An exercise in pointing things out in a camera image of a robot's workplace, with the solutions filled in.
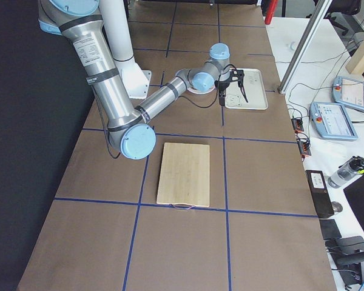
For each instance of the red object at back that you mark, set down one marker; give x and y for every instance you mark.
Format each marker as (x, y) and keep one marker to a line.
(270, 11)

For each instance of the orange black adapter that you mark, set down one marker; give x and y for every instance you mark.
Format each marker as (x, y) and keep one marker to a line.
(297, 124)
(304, 147)

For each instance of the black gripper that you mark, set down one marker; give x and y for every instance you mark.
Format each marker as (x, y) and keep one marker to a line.
(222, 85)

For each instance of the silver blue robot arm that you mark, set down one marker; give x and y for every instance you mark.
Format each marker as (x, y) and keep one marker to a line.
(99, 33)

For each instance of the far orange black adapter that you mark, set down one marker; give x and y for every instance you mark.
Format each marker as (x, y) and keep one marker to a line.
(297, 124)

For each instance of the wooden cutting board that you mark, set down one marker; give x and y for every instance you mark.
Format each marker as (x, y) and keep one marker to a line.
(184, 175)

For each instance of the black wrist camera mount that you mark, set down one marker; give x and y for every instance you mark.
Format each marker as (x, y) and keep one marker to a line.
(237, 75)

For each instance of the aluminium frame post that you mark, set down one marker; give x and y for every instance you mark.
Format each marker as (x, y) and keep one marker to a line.
(307, 36)

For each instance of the blue teach pendant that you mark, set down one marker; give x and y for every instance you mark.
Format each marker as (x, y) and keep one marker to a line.
(332, 121)
(349, 92)

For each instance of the far blue teach pendant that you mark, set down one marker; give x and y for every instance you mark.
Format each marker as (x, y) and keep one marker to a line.
(349, 92)

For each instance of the white pillar with base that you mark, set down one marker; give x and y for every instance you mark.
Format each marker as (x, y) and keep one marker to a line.
(136, 81)

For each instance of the white round plate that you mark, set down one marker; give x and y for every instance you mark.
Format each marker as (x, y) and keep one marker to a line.
(198, 92)

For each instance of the white bear tray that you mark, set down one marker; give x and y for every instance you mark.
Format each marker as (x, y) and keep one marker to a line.
(251, 97)

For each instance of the black box with label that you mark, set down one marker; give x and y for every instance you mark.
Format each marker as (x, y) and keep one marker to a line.
(319, 193)

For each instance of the near orange black adapter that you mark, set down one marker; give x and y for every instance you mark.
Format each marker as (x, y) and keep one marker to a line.
(304, 147)

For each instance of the clear water bottle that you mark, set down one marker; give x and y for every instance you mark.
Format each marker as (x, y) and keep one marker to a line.
(347, 171)

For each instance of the black stand base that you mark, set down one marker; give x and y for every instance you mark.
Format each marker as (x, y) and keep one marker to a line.
(347, 253)

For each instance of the near blue teach pendant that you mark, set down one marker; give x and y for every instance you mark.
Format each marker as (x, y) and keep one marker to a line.
(332, 121)

